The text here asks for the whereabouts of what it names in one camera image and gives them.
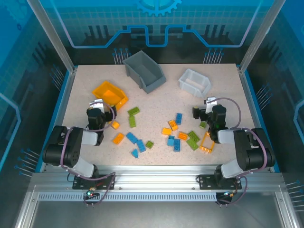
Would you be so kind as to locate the orange plastic bin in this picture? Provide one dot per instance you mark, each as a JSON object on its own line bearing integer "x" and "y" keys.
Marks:
{"x": 109, "y": 93}

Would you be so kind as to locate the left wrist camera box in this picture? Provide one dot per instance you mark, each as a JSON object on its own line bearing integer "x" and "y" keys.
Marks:
{"x": 96, "y": 103}

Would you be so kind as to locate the yellow-orange curved lego brick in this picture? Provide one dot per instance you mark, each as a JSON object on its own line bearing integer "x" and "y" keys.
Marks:
{"x": 173, "y": 125}

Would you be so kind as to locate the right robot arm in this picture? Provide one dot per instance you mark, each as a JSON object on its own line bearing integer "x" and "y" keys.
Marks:
{"x": 242, "y": 147}

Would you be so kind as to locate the small yellow-orange lego brick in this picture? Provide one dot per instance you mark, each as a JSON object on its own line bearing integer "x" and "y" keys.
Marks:
{"x": 115, "y": 125}

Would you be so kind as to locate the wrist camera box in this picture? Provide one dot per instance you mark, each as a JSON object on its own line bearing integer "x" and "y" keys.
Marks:
{"x": 211, "y": 101}
{"x": 96, "y": 103}

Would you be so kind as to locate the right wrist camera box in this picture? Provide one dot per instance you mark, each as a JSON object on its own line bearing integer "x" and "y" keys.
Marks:
{"x": 211, "y": 101}

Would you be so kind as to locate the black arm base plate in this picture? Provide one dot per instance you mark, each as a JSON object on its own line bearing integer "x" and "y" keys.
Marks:
{"x": 206, "y": 183}
{"x": 80, "y": 184}

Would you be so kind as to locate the small blue lego brick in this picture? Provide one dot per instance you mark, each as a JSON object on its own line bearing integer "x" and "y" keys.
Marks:
{"x": 170, "y": 141}

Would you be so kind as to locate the metal base plate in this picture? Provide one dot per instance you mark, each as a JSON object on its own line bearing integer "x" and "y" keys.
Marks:
{"x": 154, "y": 216}

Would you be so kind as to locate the aluminium frame post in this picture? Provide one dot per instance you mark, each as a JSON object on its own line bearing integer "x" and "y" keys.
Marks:
{"x": 259, "y": 38}
{"x": 54, "y": 38}

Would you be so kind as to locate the blue sloped lego brick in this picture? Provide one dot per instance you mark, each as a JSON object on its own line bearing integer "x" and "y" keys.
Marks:
{"x": 135, "y": 153}

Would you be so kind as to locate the blue table edge strip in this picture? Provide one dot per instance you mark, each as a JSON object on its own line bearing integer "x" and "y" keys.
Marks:
{"x": 253, "y": 99}
{"x": 59, "y": 111}

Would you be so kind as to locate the yellow-orange lego window frame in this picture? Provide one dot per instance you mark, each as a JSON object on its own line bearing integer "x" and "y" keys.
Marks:
{"x": 205, "y": 149}

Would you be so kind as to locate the aluminium mounting rail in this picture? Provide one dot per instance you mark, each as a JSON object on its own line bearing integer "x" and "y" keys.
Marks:
{"x": 154, "y": 178}

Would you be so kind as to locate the white translucent plastic bin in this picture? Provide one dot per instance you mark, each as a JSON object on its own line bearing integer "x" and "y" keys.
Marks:
{"x": 193, "y": 83}

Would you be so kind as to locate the gray plastic bin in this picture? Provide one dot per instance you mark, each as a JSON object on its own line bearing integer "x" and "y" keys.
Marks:
{"x": 142, "y": 71}

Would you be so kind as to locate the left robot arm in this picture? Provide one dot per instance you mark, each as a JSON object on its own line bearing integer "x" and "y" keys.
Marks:
{"x": 71, "y": 152}

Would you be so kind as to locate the small green lego brick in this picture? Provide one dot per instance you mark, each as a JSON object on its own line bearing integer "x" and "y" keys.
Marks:
{"x": 149, "y": 144}
{"x": 202, "y": 125}

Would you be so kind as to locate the small status light board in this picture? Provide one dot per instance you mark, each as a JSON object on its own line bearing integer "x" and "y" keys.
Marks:
{"x": 228, "y": 194}
{"x": 90, "y": 194}

